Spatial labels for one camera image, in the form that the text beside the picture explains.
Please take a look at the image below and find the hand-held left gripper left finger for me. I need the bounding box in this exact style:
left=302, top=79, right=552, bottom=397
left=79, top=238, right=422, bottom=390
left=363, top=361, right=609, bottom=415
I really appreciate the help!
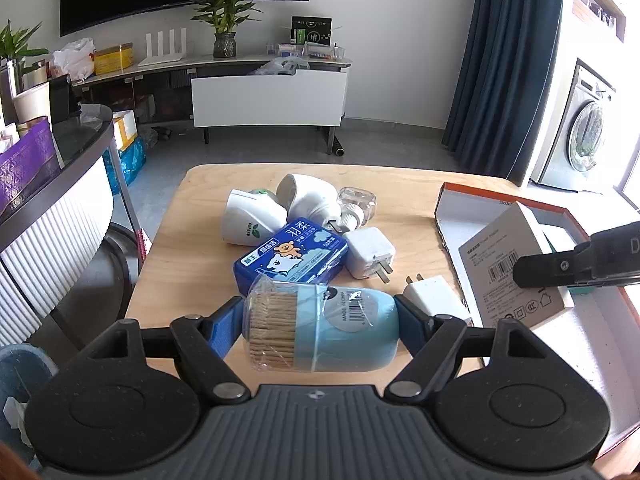
left=75, top=296, right=251, bottom=404

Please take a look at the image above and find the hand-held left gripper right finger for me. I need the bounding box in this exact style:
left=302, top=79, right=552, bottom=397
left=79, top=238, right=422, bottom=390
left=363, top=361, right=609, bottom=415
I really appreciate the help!
left=384, top=295, right=558, bottom=404

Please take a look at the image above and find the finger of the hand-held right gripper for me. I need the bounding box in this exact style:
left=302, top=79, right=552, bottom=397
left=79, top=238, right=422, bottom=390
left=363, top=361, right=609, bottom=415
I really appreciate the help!
left=512, top=242, right=596, bottom=290

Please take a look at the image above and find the teal white small carton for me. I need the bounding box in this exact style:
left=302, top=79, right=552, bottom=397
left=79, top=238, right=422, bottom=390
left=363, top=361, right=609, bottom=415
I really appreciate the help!
left=535, top=220, right=598, bottom=297

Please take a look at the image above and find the grey white adapter package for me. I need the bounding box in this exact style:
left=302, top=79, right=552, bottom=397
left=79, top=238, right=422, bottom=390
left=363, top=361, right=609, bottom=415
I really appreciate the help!
left=459, top=201, right=576, bottom=331

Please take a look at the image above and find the blue toothpick jar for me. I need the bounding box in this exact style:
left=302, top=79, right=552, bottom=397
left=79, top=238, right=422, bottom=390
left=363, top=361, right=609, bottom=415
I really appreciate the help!
left=241, top=275, right=401, bottom=373

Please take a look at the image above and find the white cube charger plug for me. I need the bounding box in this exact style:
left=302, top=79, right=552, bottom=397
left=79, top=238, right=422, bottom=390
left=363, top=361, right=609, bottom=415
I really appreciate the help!
left=344, top=226, right=397, bottom=285

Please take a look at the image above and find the white cardboard box orange rim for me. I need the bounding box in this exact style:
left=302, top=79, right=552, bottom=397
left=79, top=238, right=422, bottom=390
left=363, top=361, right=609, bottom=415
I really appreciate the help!
left=434, top=182, right=640, bottom=461

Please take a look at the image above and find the blue dental floss box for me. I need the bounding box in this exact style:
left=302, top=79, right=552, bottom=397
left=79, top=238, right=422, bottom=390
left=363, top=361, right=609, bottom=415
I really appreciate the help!
left=232, top=217, right=349, bottom=297

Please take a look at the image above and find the white plug-in heater green logo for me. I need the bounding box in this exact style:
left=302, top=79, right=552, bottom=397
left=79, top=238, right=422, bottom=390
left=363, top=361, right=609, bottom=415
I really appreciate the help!
left=221, top=187, right=288, bottom=247

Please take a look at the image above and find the clear liquid refill bottle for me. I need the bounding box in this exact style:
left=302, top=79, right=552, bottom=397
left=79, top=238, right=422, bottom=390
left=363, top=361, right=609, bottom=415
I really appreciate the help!
left=327, top=186, right=378, bottom=233

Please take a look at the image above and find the white washing machine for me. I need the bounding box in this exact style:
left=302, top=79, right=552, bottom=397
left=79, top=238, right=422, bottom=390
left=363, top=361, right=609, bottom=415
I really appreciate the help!
left=537, top=60, right=617, bottom=193

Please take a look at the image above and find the plain white plug-in heater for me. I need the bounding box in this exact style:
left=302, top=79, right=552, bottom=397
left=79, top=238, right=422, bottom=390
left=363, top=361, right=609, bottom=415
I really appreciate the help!
left=276, top=173, right=338, bottom=231

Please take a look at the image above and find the blue plastic bag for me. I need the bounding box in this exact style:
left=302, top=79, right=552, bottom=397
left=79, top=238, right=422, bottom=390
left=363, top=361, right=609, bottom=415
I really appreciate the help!
left=102, top=137, right=148, bottom=196

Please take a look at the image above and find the curved ribbed white side cabinet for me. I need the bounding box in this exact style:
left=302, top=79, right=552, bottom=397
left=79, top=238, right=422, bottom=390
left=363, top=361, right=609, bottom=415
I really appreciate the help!
left=0, top=104, right=143, bottom=341

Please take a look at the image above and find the grey trash bin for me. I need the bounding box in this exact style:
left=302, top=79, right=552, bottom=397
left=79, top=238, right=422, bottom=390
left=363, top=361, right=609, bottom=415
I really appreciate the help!
left=0, top=342, right=61, bottom=463

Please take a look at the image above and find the dark blue curtain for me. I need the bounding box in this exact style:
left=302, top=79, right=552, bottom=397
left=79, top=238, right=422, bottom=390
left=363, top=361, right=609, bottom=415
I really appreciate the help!
left=441, top=0, right=576, bottom=186

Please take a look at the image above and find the white orange cardboard carton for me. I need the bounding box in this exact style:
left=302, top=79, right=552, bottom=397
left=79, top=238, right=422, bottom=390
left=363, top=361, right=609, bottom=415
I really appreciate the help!
left=111, top=110, right=138, bottom=151

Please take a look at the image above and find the white television cabinet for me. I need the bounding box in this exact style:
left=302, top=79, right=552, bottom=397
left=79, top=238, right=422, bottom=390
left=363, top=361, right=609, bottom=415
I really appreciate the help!
left=72, top=52, right=353, bottom=145

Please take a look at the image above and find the purple patterned gift box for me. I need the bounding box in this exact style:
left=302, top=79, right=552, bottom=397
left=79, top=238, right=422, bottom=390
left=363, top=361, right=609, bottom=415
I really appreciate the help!
left=0, top=116, right=63, bottom=211

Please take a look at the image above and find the grey plastic bag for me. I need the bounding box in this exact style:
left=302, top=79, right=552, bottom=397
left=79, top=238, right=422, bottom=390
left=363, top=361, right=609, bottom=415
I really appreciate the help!
left=248, top=56, right=311, bottom=77

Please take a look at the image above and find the black glossy stand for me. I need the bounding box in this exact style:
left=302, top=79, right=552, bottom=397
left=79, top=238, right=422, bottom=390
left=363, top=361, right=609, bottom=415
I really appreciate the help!
left=49, top=74, right=81, bottom=123

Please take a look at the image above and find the white router with antennas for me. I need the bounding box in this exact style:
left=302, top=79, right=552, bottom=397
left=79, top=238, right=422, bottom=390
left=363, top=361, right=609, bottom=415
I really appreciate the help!
left=137, top=30, right=188, bottom=67

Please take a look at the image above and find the clear plastic organizer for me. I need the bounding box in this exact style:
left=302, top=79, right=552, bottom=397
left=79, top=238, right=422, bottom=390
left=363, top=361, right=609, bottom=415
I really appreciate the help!
left=265, top=41, right=347, bottom=61

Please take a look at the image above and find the yellow tin box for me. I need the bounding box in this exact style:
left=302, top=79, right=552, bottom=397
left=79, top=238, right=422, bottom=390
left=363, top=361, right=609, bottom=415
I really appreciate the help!
left=94, top=43, right=135, bottom=76

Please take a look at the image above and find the white cup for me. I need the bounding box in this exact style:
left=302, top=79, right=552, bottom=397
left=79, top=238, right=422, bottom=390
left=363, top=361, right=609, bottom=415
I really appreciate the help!
left=11, top=82, right=53, bottom=123

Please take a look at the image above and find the white plastic bag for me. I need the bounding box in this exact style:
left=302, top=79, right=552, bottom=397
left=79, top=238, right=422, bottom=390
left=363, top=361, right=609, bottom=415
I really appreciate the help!
left=52, top=37, right=96, bottom=83

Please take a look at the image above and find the green and black carton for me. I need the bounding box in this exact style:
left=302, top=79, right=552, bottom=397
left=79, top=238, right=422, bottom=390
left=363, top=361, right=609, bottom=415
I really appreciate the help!
left=291, top=16, right=333, bottom=46

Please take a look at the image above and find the potted bamboo plant dark vase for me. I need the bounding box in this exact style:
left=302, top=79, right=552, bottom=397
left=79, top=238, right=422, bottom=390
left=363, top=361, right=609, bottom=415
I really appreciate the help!
left=190, top=0, right=268, bottom=59

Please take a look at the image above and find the green leafy houseplant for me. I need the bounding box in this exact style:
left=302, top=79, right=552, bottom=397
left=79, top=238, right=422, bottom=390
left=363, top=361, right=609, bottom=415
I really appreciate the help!
left=0, top=20, right=48, bottom=96

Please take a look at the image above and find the wooden wall shelf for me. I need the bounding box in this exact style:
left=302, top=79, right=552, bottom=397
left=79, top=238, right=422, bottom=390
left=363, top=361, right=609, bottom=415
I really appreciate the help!
left=570, top=0, right=628, bottom=43

